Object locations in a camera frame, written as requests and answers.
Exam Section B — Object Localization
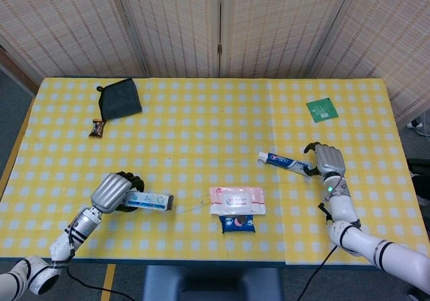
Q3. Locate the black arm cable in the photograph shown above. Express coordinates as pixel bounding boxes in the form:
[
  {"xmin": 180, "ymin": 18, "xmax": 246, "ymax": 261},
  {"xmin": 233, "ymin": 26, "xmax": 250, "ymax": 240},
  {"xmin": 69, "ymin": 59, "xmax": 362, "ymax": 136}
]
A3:
[
  {"xmin": 66, "ymin": 245, "xmax": 136, "ymax": 301},
  {"xmin": 300, "ymin": 243, "xmax": 338, "ymax": 301}
]

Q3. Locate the white blue toothpaste tube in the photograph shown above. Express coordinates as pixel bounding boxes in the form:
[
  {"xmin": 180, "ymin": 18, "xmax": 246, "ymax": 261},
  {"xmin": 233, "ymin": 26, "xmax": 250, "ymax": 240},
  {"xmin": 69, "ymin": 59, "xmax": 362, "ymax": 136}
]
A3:
[{"xmin": 257, "ymin": 151, "xmax": 312, "ymax": 178}]

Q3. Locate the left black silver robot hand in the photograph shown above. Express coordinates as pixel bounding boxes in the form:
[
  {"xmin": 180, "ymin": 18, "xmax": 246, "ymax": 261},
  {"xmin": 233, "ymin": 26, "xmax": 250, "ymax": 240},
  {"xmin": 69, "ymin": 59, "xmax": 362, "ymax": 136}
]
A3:
[{"xmin": 90, "ymin": 171, "xmax": 148, "ymax": 214}]

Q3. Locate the small brown candy wrapper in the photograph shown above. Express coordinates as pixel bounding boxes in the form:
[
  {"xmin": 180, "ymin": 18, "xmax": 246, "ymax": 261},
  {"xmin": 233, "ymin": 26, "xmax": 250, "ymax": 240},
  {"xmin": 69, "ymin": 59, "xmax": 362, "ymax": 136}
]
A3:
[{"xmin": 88, "ymin": 118, "xmax": 108, "ymax": 138}]

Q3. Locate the beige woven screen panel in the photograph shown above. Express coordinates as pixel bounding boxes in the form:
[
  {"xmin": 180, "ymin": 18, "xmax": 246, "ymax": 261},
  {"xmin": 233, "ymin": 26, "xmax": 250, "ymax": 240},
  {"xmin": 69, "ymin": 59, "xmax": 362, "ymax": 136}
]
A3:
[
  {"xmin": 112, "ymin": 0, "xmax": 223, "ymax": 79},
  {"xmin": 218, "ymin": 0, "xmax": 357, "ymax": 79},
  {"xmin": 310, "ymin": 0, "xmax": 430, "ymax": 122},
  {"xmin": 0, "ymin": 0, "xmax": 148, "ymax": 79}
]

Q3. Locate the black bag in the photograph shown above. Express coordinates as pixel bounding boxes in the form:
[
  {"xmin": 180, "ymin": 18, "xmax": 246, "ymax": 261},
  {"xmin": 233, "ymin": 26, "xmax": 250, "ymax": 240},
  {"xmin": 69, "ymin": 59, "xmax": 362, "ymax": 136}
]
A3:
[{"xmin": 407, "ymin": 159, "xmax": 430, "ymax": 205}]

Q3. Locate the boxed toothpaste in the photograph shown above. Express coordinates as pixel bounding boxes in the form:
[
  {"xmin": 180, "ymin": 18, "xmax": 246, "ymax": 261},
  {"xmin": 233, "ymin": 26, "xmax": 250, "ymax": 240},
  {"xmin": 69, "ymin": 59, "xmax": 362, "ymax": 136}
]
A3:
[{"xmin": 127, "ymin": 189, "xmax": 175, "ymax": 212}]

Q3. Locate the blue cookie packet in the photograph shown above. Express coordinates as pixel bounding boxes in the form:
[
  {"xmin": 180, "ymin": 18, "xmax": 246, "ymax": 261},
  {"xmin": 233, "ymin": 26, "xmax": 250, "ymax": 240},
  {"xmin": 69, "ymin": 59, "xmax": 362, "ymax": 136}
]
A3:
[{"xmin": 218, "ymin": 214, "xmax": 257, "ymax": 234}]

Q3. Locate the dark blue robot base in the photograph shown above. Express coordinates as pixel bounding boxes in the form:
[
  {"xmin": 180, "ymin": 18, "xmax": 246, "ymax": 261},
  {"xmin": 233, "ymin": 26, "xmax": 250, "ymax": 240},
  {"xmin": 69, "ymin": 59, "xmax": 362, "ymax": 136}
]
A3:
[{"xmin": 142, "ymin": 265, "xmax": 285, "ymax": 301}]

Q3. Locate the pink white wet wipes pack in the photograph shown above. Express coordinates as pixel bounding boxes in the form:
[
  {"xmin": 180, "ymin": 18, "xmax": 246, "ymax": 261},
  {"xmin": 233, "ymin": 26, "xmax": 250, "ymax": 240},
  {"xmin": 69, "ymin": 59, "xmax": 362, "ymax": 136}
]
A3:
[{"xmin": 208, "ymin": 185, "xmax": 266, "ymax": 216}]

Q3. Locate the green square card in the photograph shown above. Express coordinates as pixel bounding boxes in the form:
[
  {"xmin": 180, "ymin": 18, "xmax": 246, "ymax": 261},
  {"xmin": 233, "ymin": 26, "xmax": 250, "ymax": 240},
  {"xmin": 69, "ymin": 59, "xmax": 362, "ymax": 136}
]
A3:
[{"xmin": 305, "ymin": 97, "xmax": 340, "ymax": 123}]

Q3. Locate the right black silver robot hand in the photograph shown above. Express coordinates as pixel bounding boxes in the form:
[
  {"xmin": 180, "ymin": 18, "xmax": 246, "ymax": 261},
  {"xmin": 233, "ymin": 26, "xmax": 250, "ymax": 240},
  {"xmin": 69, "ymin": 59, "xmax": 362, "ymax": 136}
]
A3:
[{"xmin": 303, "ymin": 142, "xmax": 347, "ymax": 178}]

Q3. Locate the yellow white checkered tablecloth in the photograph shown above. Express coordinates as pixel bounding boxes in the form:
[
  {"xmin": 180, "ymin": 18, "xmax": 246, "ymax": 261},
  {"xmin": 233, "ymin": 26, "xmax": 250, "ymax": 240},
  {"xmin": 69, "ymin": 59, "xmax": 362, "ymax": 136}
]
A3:
[{"xmin": 0, "ymin": 77, "xmax": 430, "ymax": 265}]

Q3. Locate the dark grey cloth pouch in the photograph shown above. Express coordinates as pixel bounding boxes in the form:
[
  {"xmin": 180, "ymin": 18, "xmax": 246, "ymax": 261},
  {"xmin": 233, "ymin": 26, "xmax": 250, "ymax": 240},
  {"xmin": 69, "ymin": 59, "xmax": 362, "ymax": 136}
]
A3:
[{"xmin": 95, "ymin": 77, "xmax": 143, "ymax": 121}]

